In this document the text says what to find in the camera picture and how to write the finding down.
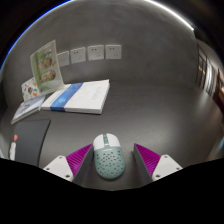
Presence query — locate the black mouse pad with cartoon print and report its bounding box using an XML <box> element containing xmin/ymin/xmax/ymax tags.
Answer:
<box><xmin>8</xmin><ymin>118</ymin><xmax>52</xmax><ymax>167</ymax></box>

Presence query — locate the white ceiling light strip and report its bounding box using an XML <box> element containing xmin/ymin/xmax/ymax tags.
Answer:
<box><xmin>143</xmin><ymin>0</ymin><xmax>196</xmax><ymax>32</ymax></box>

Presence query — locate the white and green perforated mouse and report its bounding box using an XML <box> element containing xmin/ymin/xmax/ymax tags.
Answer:
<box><xmin>92</xmin><ymin>132</ymin><xmax>126</xmax><ymax>181</ymax></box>

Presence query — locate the grey striped magazine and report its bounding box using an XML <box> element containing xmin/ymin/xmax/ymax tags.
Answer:
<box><xmin>10</xmin><ymin>94</ymin><xmax>46</xmax><ymax>126</ymax></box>

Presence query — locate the green menu sign stand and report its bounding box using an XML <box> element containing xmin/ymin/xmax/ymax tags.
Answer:
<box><xmin>29</xmin><ymin>39</ymin><xmax>66</xmax><ymax>97</ymax></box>

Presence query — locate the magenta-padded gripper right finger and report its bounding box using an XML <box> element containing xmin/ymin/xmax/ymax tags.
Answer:
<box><xmin>133</xmin><ymin>143</ymin><xmax>184</xmax><ymax>186</ymax></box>

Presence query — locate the white book with blue band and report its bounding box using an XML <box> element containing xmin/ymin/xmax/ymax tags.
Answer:
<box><xmin>40</xmin><ymin>78</ymin><xmax>111</xmax><ymax>115</ymax></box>

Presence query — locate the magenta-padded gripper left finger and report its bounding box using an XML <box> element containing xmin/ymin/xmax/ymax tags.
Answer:
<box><xmin>43</xmin><ymin>143</ymin><xmax>94</xmax><ymax>186</ymax></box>

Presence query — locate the white card with colourful pictures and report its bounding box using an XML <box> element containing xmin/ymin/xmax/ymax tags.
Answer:
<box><xmin>21</xmin><ymin>76</ymin><xmax>41</xmax><ymax>103</ymax></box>

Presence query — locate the white wall socket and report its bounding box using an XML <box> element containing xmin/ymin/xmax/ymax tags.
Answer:
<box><xmin>87</xmin><ymin>44</ymin><xmax>105</xmax><ymax>62</ymax></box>
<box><xmin>105</xmin><ymin>43</ymin><xmax>123</xmax><ymax>60</ymax></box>
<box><xmin>70</xmin><ymin>46</ymin><xmax>87</xmax><ymax>65</ymax></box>
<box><xmin>56</xmin><ymin>50</ymin><xmax>71</xmax><ymax>68</ymax></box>

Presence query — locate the dark framed glass partition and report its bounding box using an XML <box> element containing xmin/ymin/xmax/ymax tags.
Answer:
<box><xmin>194</xmin><ymin>43</ymin><xmax>224</xmax><ymax>113</ymax></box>

